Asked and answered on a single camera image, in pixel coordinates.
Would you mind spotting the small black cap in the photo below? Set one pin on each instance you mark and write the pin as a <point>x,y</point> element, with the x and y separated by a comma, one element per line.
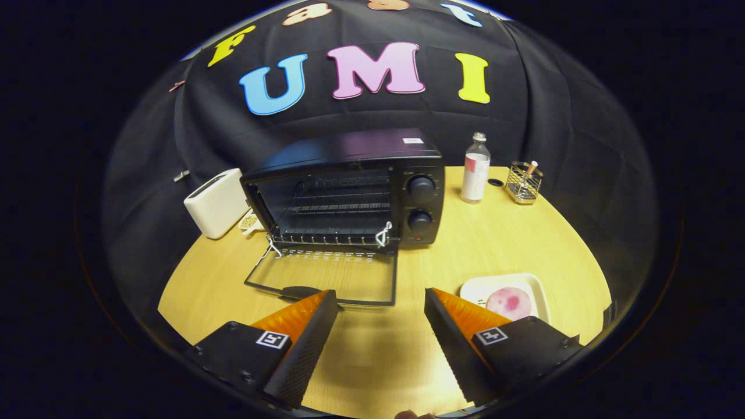
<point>495,182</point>

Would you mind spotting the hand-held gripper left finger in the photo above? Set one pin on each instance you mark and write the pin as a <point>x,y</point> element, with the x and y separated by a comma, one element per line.
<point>302,358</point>

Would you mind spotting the silver cloth clip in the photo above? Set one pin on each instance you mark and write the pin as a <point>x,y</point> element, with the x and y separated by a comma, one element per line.
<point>181,176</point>

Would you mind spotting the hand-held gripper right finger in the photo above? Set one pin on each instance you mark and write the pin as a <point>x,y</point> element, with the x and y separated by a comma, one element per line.
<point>457,358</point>

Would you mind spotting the pink ham slice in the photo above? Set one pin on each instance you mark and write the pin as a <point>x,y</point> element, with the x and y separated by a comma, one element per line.
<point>509,302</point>

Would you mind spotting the pen with orange tip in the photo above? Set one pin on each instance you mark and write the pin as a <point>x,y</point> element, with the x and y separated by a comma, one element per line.
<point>531,169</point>

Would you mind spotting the small dish of grains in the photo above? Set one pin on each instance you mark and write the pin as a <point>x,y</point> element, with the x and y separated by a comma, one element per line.
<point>250,222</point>

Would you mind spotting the pink cloth clip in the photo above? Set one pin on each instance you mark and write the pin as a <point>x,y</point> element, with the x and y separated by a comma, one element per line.
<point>177,86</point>

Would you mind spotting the white food tray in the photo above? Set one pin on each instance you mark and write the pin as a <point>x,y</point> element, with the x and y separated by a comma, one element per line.
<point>474,288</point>

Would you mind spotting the white pop-up toaster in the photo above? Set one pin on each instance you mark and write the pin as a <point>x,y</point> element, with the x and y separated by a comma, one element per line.
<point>215,203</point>

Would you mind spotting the black toaster oven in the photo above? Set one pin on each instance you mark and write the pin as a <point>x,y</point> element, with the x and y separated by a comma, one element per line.
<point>349,148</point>

